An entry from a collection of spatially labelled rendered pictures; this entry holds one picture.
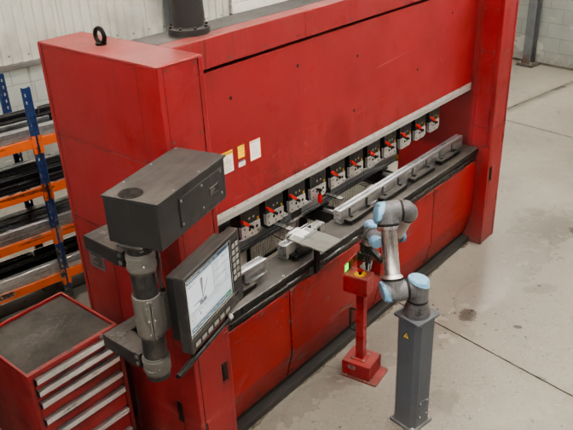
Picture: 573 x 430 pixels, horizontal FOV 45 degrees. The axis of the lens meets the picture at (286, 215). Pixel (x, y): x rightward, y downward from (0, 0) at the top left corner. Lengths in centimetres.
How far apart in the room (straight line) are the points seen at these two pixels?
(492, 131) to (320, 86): 212
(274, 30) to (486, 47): 239
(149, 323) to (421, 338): 165
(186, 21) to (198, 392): 180
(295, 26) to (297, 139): 63
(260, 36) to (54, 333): 178
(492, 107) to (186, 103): 324
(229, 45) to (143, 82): 61
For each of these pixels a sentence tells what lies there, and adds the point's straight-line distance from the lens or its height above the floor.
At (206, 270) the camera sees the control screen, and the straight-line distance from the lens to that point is 281.
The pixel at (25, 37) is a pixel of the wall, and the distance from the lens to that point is 757.
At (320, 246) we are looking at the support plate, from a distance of 402.
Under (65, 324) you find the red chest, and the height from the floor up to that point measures 98.
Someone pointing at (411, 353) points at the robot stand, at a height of 56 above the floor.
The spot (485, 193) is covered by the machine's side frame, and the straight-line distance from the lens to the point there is 594.
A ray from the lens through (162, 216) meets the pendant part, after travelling 251.
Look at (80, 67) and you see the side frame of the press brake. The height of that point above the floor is 222.
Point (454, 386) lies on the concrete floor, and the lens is 462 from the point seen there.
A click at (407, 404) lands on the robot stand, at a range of 418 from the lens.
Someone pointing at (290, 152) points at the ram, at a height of 155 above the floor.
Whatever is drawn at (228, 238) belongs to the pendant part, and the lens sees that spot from 292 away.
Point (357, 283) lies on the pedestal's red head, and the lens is 415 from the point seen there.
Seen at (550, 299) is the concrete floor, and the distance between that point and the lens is 557.
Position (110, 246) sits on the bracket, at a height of 170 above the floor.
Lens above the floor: 300
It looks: 27 degrees down
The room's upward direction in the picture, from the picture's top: 2 degrees counter-clockwise
